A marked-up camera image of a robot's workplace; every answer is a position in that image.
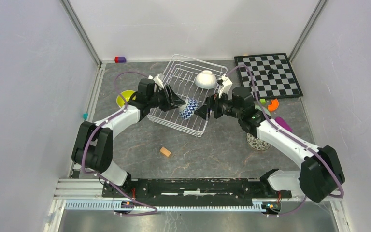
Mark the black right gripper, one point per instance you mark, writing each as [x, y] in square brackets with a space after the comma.
[213, 103]

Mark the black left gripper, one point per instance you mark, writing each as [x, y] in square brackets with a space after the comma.
[173, 101]

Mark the blue white patterned bowl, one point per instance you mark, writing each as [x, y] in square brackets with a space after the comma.
[187, 110]

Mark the yellow bowl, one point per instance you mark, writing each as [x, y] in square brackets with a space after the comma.
[125, 96]

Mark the red floral patterned bowl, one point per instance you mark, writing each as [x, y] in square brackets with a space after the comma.
[256, 143]

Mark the pale green ceramic bowl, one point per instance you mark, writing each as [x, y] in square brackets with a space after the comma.
[265, 110]

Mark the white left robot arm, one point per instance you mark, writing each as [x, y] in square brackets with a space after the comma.
[93, 148]

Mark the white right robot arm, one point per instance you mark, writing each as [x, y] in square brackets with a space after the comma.
[321, 173]

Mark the white ribbed bowl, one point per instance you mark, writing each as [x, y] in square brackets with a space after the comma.
[206, 80]

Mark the tan wooden block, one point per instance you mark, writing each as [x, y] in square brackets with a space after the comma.
[165, 152]

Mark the orange curved plastic piece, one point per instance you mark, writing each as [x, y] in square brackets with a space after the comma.
[273, 106]

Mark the red purple block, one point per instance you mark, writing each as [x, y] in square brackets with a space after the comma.
[120, 59]

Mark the magenta plastic scoop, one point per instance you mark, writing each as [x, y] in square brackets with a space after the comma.
[283, 124]

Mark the black chess piece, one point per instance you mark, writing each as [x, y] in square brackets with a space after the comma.
[271, 72]

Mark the black white chessboard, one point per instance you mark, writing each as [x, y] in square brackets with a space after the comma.
[282, 84]

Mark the white wire dish rack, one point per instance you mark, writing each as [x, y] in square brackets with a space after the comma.
[180, 74]

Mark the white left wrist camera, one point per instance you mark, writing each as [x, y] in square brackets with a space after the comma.
[158, 80]

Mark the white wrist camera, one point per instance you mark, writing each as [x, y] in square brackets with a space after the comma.
[158, 80]
[225, 85]

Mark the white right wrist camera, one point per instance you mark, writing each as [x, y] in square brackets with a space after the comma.
[225, 85]

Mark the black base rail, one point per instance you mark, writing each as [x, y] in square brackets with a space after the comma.
[203, 191]

